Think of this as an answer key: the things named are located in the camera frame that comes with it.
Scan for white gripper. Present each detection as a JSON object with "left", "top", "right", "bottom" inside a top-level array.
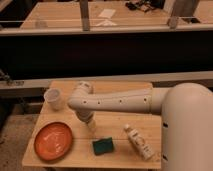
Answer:
[{"left": 76, "top": 111, "right": 96, "bottom": 131}]

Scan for green sponge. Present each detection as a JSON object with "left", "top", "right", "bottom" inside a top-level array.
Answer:
[{"left": 92, "top": 137, "right": 114, "bottom": 155}]

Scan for dark clutter pile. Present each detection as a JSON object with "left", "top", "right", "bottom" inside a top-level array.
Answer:
[{"left": 125, "top": 0, "right": 155, "bottom": 13}]

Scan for white lotion bottle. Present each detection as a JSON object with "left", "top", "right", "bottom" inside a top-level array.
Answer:
[{"left": 124, "top": 124, "right": 154, "bottom": 160}]

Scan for orange ceramic bowl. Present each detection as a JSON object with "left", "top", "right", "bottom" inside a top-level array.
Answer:
[{"left": 34, "top": 122, "right": 73, "bottom": 161}]

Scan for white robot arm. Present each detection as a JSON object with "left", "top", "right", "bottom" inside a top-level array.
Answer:
[{"left": 68, "top": 82, "right": 213, "bottom": 171}]

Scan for grey metal post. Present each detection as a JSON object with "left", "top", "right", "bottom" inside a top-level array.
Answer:
[{"left": 79, "top": 0, "right": 90, "bottom": 31}]

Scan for white paper sheet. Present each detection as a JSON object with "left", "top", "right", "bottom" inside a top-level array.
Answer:
[{"left": 99, "top": 9, "right": 116, "bottom": 19}]

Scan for metal clamp at left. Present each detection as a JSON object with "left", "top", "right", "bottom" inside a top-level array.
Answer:
[{"left": 0, "top": 69, "right": 24, "bottom": 86}]

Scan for grey metal bracket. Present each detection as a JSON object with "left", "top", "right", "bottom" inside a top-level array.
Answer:
[{"left": 167, "top": 16, "right": 179, "bottom": 29}]

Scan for white plastic cup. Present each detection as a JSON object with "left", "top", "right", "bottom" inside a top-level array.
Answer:
[{"left": 44, "top": 88, "right": 62, "bottom": 111}]

